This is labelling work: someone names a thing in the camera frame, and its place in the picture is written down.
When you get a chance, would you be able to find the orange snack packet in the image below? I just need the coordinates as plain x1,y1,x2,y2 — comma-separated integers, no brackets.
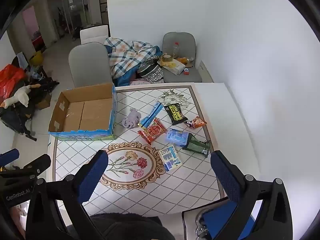
184,116,207,130

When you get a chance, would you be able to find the light blue cloth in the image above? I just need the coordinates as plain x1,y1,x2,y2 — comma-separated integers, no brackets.
16,52,29,68

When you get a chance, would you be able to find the white goose plush toy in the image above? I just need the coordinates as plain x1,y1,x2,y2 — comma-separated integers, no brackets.
0,84,40,108

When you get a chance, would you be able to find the grey cushioned chair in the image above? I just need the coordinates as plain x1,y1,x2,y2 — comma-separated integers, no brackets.
162,32,202,83

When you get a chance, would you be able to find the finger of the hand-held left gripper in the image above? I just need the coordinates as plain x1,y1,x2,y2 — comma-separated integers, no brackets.
0,148,20,167
11,154,52,180

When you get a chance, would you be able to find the small brown cardboard box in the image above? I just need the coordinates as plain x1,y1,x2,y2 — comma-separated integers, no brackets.
36,94,52,110

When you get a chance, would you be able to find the blue fabric item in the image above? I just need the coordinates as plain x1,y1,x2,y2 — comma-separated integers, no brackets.
201,201,255,240

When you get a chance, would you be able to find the white and yellow tissue pack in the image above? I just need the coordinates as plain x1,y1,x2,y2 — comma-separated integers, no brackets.
160,57,186,75

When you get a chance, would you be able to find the red snack packet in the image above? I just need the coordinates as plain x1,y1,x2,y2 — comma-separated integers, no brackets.
137,118,167,145

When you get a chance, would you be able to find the black folded stroller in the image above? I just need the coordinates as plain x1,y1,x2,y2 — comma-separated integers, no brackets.
0,80,60,142

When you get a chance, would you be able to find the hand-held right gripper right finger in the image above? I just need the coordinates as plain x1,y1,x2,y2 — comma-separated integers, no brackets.
210,150,293,240

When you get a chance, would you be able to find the black wipes packet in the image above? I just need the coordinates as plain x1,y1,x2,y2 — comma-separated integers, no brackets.
164,103,188,126

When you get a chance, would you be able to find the white and blue tissue pack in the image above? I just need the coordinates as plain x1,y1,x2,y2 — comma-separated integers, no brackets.
159,145,182,172

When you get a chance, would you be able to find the yellow bag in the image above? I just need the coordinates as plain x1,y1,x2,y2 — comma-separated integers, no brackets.
30,51,43,65

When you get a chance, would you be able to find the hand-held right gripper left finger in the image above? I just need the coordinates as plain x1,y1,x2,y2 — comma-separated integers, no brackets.
26,149,109,240

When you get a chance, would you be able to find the grey chair with plain back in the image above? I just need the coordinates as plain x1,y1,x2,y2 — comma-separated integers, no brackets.
68,42,113,88

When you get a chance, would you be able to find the light blue tissue packet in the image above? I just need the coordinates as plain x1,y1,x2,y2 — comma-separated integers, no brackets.
166,128,189,147

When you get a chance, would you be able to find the red cloth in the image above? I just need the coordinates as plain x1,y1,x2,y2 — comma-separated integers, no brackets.
32,31,43,47

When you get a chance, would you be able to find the long blue packet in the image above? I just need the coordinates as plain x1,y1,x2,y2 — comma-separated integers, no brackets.
139,101,164,128

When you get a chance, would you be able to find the white chair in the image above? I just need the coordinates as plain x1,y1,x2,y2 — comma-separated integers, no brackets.
80,25,109,44

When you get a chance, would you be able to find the red plastic bag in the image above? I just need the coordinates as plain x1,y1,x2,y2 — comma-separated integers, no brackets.
0,64,27,100

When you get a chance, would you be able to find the plaid blanket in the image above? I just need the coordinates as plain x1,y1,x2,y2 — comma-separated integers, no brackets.
104,37,162,79

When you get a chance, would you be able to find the clear plastic bag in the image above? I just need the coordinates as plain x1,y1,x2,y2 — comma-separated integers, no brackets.
26,66,43,80

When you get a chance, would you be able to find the green packet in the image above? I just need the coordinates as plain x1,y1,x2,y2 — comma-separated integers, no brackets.
182,133,211,158

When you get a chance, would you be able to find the purple sock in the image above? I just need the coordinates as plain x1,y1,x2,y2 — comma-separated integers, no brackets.
122,108,141,129

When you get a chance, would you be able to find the black and white patterned bag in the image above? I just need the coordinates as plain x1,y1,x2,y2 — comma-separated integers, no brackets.
136,56,164,83

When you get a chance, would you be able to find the floral printed tablecloth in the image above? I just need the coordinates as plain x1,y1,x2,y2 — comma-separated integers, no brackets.
52,85,220,217

